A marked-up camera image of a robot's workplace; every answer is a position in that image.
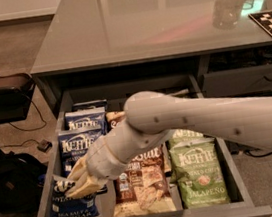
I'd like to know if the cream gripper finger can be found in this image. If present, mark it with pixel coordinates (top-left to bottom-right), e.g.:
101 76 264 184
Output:
67 155 87 181
65 175 107 199

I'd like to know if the blue kettle chip bag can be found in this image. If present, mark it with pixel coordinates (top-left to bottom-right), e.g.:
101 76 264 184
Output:
64 107 107 133
57 125 102 176
48 175 108 217

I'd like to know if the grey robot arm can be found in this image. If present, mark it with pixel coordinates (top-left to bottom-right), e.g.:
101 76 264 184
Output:
66 91 272 199

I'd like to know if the rear brown Sea Salt bag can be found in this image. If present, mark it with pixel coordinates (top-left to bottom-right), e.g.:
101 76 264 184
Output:
106 111 126 130

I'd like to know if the brown sea salt bag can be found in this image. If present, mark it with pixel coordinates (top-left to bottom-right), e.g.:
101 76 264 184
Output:
106 111 126 130
113 145 176 217

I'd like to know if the front brown Sea Salt bag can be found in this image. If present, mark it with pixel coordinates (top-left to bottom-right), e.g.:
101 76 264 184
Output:
113 145 176 217

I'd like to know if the rear blue chip bag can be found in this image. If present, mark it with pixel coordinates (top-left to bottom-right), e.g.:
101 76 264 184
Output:
71 100 107 111

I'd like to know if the black bag on floor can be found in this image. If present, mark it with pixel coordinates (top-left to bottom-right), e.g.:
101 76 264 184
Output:
0 149 48 214

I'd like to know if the open grey top drawer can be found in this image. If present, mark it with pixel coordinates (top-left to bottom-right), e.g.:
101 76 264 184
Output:
37 74 272 217

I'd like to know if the front green jalapeno chip bag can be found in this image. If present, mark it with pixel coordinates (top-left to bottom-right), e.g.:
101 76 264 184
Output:
169 137 231 209

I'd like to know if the grey counter cabinet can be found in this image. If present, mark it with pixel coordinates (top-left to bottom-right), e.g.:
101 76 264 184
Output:
32 0 272 111

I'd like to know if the black power adapter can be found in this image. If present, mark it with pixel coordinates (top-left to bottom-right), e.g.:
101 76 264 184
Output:
37 140 52 153

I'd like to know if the black device on stand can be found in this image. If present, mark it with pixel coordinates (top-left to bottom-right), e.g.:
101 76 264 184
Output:
0 73 35 124

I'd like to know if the black floor cable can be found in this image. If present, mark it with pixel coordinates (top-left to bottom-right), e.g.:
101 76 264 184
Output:
0 80 51 151

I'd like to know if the black cable under drawers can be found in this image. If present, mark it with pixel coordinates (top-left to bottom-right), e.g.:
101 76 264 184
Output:
241 144 272 161

